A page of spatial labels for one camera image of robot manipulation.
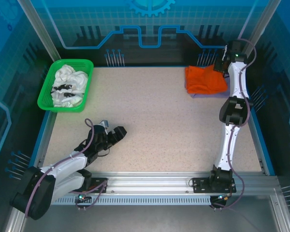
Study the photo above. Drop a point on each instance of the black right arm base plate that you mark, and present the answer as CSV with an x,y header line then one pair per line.
x,y
200,184

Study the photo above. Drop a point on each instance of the aluminium frame post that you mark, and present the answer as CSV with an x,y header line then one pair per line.
x,y
258,21
41,33

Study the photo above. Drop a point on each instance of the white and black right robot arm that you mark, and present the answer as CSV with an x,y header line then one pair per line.
x,y
228,145

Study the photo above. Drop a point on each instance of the white t-shirt with black print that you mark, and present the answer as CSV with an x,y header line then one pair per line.
x,y
75,79

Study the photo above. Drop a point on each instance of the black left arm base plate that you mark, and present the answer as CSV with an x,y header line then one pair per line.
x,y
99,184

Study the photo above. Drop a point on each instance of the aluminium mounting rail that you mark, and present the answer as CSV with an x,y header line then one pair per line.
x,y
149,181

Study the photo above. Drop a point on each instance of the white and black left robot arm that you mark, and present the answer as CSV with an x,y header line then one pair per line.
x,y
67,164

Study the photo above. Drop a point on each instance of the green plastic basket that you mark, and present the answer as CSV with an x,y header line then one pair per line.
x,y
44,100

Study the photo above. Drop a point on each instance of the aluminium side rail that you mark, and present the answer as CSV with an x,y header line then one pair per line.
x,y
42,140
255,135

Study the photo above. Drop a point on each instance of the small black connector with led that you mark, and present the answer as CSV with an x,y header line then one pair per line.
x,y
222,198
82,198

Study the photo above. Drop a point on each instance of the orange t-shirt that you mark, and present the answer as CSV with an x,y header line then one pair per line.
x,y
203,79

